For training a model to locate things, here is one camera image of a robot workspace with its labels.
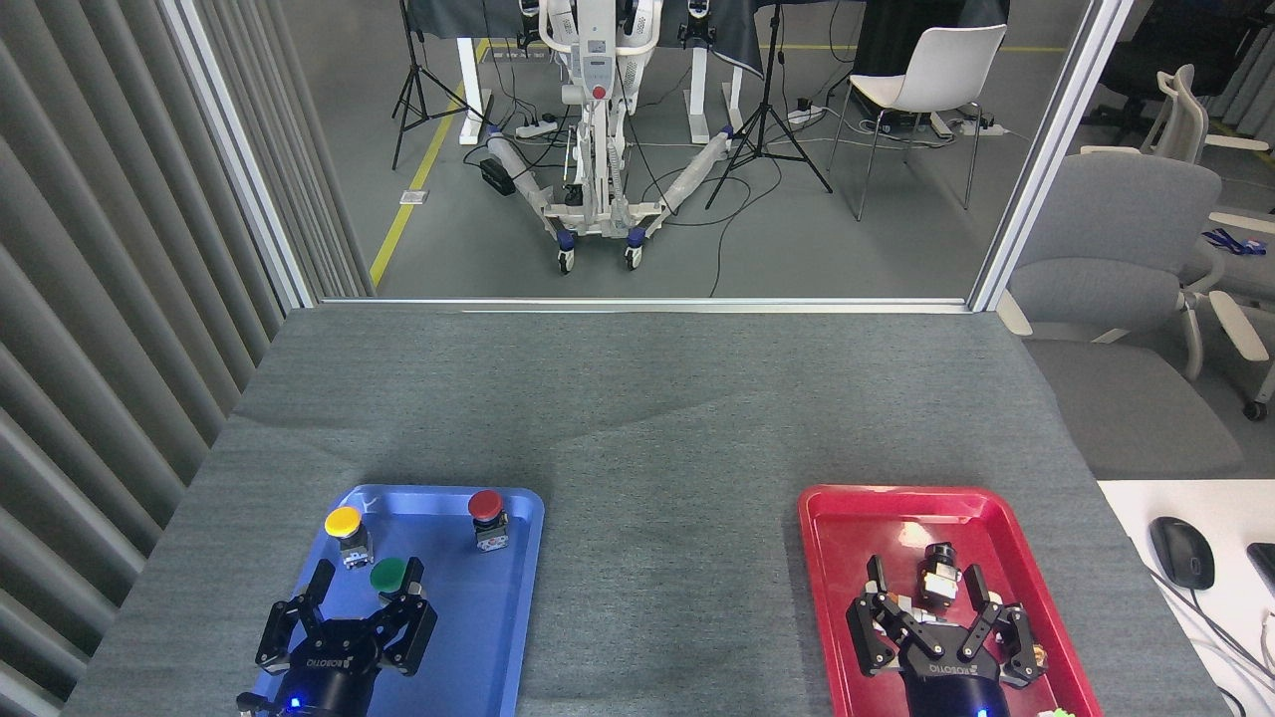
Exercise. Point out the green push button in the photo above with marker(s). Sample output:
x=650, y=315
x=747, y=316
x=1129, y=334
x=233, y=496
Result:
x=386, y=575

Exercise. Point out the grey office chair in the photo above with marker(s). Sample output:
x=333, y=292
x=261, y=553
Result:
x=1116, y=229

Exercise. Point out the blue plastic tray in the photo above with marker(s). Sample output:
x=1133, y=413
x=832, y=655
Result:
x=468, y=637

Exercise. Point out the silver aluminium crossbar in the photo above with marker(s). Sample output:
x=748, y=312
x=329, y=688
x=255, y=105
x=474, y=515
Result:
x=647, y=304

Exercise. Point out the black power adapter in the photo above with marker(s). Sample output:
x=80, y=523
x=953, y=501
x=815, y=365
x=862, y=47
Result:
x=496, y=177

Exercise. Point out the white plastic chair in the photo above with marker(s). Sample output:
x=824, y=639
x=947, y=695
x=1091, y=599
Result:
x=946, y=70

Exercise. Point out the silver aluminium post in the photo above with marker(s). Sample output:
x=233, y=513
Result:
x=1046, y=159
x=234, y=149

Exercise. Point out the white power strip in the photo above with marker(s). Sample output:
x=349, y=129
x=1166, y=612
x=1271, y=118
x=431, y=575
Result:
x=805, y=115
x=981, y=126
x=536, y=127

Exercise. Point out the red plastic tray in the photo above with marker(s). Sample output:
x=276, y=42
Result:
x=847, y=558

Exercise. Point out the yellow push button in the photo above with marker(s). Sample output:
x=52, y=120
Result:
x=344, y=523

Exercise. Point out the black office chair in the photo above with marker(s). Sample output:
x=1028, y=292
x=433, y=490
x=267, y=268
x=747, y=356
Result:
x=1165, y=50

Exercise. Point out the white desk leg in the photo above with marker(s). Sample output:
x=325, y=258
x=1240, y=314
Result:
x=468, y=90
x=700, y=95

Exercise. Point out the white wheeled stand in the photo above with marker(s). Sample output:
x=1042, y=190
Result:
x=598, y=90

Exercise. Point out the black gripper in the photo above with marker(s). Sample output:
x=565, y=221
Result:
x=329, y=677
x=951, y=687

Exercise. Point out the red push button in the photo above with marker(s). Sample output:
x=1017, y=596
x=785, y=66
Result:
x=486, y=506

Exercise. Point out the black keyboard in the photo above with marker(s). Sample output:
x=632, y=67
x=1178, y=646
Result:
x=1265, y=568

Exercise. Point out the black tripod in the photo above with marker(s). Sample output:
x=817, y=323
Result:
x=765, y=129
x=416, y=90

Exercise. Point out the metal floor socket plate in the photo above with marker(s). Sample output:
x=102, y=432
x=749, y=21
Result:
x=413, y=197

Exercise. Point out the black selector switch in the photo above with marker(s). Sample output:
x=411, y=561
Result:
x=939, y=573

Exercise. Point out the white office chair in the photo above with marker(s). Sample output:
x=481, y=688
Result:
x=1183, y=119

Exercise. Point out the black computer mouse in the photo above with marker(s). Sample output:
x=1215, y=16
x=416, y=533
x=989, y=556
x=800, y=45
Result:
x=1182, y=553

